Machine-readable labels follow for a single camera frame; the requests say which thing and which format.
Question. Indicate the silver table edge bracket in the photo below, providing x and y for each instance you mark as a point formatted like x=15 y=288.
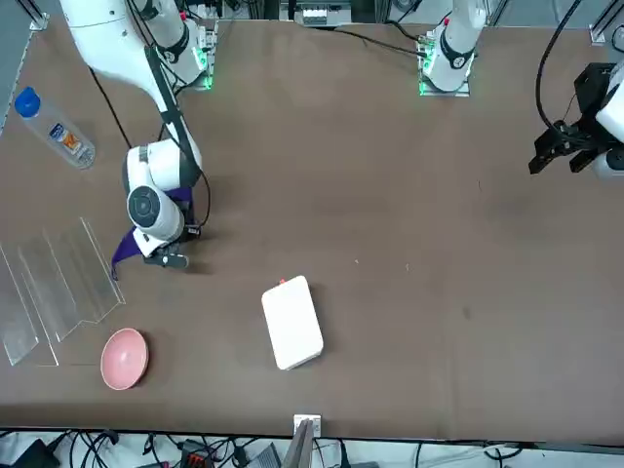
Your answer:
x=307 y=420

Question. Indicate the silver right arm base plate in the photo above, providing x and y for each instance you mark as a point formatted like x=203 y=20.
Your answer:
x=210 y=34

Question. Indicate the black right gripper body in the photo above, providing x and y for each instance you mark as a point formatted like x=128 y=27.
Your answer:
x=168 y=258

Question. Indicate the clear bottle blue cap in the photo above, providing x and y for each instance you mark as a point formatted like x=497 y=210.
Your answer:
x=58 y=131

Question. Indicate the black device orange lights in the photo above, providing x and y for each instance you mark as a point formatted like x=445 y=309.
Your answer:
x=195 y=458

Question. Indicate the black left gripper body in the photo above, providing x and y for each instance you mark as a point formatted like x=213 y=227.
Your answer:
x=590 y=92

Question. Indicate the pink bowl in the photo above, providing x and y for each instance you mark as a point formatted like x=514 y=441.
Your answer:
x=124 y=358

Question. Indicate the clear acrylic storage rack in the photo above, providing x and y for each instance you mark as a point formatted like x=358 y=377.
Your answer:
x=53 y=292

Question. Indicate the purple cloth towel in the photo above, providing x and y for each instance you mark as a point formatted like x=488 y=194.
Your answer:
x=127 y=248

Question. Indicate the black power adapter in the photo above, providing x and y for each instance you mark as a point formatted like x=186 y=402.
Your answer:
x=34 y=456

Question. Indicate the aluminium frame rail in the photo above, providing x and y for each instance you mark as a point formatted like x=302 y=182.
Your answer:
x=40 y=17
x=602 y=24

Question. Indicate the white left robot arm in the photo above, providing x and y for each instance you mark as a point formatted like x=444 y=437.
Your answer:
x=453 y=49

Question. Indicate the white power strip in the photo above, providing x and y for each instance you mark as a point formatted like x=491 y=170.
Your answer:
x=314 y=17

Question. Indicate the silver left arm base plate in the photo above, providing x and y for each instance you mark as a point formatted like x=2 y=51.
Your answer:
x=439 y=92

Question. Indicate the grey upright post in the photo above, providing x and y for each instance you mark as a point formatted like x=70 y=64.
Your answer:
x=298 y=448

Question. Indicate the white mini drawer cabinet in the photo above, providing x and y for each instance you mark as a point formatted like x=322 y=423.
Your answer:
x=292 y=326

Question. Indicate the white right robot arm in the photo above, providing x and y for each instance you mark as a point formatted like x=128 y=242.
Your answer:
x=112 y=44

